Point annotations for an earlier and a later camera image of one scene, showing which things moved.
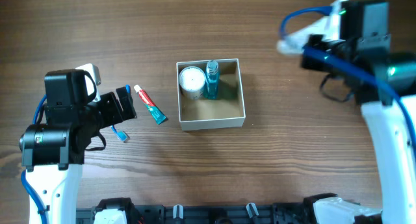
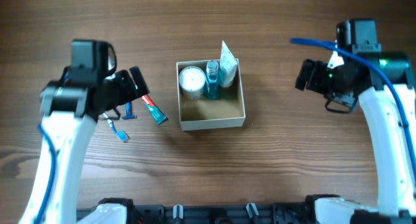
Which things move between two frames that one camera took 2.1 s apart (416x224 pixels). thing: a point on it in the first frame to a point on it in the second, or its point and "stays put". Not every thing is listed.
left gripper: [114, 104] to [129, 86]
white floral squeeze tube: [329, 26] to [228, 65]
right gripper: [312, 55] to [312, 76]
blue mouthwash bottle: [212, 80] stays put
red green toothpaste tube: [156, 113] stays put
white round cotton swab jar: [192, 80] stays put
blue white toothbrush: [120, 134] stays put
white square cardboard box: [226, 112] stays put
